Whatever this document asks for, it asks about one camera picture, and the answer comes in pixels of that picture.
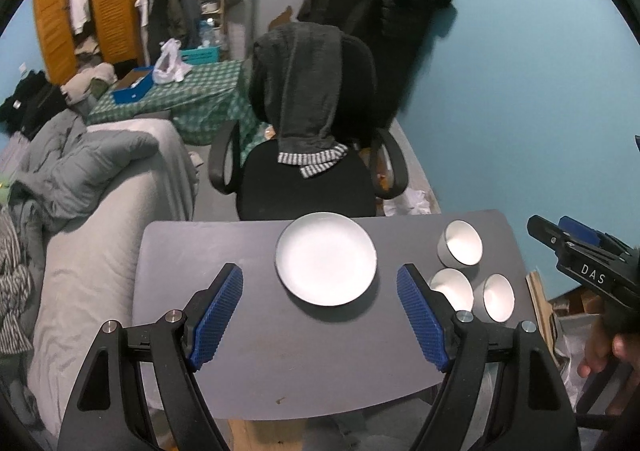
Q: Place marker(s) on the black office chair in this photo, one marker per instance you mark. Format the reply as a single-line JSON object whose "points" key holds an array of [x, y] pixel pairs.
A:
{"points": [[300, 191]]}

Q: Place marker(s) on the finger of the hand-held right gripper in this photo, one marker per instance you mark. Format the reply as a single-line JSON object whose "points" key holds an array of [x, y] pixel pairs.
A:
{"points": [[545, 231], [580, 230]]}

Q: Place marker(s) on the grey plastic sheet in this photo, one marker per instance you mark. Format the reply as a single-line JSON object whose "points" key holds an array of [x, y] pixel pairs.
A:
{"points": [[570, 351]]}

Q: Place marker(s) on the green checkered tablecloth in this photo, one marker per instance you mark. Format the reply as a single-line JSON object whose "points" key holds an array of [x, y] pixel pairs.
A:
{"points": [[200, 86]]}

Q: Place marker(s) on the black hanging coats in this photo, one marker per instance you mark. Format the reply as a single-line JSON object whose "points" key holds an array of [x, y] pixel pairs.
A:
{"points": [[370, 6]]}

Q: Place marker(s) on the white crumpled bag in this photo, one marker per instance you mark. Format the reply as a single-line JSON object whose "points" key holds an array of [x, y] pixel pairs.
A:
{"points": [[415, 201]]}

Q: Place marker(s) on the beige clothes pile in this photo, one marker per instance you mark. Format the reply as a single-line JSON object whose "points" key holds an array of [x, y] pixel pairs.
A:
{"points": [[90, 81]]}

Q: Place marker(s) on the wooden board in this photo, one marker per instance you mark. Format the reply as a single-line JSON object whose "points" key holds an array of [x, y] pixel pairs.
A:
{"points": [[537, 296]]}

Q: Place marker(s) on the person's right hand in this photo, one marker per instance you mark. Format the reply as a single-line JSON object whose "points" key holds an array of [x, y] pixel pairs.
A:
{"points": [[592, 356]]}

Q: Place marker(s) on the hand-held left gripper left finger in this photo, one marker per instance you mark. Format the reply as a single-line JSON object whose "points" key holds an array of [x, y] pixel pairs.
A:
{"points": [[215, 321]]}

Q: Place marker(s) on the grey duvet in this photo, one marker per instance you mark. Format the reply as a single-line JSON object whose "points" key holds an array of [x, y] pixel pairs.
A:
{"points": [[75, 166]]}

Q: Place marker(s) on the white plate with dark rim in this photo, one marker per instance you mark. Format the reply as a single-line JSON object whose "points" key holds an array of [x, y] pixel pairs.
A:
{"points": [[326, 258]]}

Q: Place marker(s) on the grey bed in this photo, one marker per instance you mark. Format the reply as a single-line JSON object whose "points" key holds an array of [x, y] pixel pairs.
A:
{"points": [[85, 281]]}

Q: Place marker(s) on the white plastic bag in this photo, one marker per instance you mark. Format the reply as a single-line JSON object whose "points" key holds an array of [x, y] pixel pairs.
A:
{"points": [[167, 63]]}

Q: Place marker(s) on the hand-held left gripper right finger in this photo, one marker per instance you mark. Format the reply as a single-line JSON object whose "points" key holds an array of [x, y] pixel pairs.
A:
{"points": [[422, 321]]}

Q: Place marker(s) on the dark clothes on rack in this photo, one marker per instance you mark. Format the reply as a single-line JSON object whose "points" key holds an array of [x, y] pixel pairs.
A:
{"points": [[172, 11]]}

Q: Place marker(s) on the white bowl with dark rim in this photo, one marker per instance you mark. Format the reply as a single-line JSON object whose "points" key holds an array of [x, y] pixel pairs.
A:
{"points": [[460, 244], [452, 288], [495, 297]]}

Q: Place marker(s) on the blue crate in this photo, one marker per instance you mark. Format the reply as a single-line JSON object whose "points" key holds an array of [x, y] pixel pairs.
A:
{"points": [[200, 54]]}

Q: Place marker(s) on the black clothes pile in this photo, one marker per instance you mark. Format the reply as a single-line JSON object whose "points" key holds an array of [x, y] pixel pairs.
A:
{"points": [[30, 101]]}

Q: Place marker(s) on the striped grey cloth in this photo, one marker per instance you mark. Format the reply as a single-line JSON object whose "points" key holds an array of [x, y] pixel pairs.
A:
{"points": [[12, 281]]}

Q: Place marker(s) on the dark grey striped-hem sweater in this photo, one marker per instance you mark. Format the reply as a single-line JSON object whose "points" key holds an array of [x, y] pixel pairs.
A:
{"points": [[305, 81]]}

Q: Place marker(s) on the clear water bottle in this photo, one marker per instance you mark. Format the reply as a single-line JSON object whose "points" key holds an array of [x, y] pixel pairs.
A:
{"points": [[207, 33]]}

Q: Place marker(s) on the blue flat box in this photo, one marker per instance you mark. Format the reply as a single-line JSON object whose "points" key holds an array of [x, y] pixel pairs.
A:
{"points": [[132, 91]]}

